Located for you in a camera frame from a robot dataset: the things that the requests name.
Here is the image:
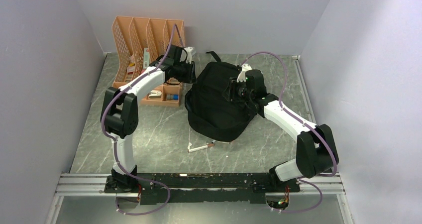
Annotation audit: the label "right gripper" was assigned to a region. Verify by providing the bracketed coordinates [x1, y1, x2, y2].
[222, 76, 253, 102]

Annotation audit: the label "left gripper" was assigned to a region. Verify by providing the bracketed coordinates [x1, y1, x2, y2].
[174, 59, 197, 84]

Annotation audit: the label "black student backpack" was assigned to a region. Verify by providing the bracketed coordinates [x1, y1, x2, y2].
[185, 51, 257, 142]

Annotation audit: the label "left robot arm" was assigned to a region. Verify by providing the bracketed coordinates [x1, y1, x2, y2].
[100, 45, 196, 192]

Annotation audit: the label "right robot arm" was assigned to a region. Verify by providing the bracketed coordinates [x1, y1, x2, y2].
[223, 69, 338, 191]

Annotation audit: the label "blue cap item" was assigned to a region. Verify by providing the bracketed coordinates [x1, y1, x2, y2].
[166, 94, 179, 101]

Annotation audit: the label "white tape dispenser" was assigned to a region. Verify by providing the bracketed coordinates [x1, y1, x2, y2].
[147, 90, 163, 99]

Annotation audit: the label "teal stationery box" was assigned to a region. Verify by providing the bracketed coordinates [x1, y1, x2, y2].
[143, 48, 151, 69]

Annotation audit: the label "peach plastic desk organizer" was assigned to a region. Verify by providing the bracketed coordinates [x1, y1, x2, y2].
[112, 16, 186, 88]

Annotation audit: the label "red white staples box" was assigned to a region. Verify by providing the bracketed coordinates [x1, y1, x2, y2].
[126, 63, 135, 74]

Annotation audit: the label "white brown pen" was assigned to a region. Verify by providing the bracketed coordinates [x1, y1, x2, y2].
[187, 142, 215, 153]

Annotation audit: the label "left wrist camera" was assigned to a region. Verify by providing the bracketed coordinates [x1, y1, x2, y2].
[184, 47, 196, 63]

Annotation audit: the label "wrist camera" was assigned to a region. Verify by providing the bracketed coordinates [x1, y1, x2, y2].
[184, 47, 196, 63]
[236, 64, 252, 83]

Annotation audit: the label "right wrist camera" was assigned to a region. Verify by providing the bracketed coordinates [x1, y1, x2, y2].
[236, 64, 252, 83]

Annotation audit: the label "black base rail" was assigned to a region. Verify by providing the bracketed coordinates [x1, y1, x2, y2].
[104, 173, 300, 205]

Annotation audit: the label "aluminium frame rail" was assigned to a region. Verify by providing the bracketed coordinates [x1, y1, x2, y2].
[55, 173, 345, 197]

